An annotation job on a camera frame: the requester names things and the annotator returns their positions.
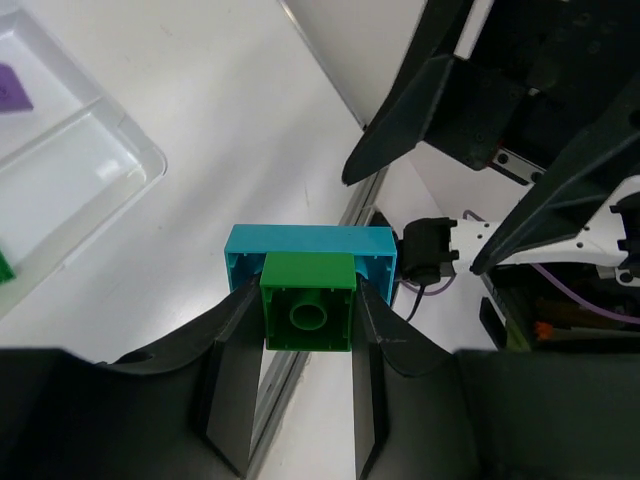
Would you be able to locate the purple lego brick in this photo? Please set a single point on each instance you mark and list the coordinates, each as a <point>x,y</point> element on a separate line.
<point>13,96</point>

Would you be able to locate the green lego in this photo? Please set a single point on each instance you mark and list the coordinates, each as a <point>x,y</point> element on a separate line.
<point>6,271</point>

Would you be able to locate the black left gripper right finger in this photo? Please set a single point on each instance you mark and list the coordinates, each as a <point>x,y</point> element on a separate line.
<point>421,412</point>

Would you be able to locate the white plastic divided tray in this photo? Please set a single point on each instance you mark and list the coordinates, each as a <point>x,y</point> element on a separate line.
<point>71,166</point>

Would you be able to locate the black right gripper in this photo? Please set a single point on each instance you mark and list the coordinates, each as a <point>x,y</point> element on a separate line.
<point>555,82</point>

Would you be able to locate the teal lego brick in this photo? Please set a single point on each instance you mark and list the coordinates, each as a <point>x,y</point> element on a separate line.
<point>373,248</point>

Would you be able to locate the small green lego brick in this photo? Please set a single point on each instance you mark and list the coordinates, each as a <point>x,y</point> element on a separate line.
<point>307,301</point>

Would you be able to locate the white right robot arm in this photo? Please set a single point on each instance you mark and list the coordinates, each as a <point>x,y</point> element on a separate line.
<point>553,82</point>

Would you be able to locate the aluminium right side rail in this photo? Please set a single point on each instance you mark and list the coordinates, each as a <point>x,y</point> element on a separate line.
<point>306,415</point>

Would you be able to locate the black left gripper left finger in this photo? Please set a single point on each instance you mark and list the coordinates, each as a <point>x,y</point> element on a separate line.
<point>181,407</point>

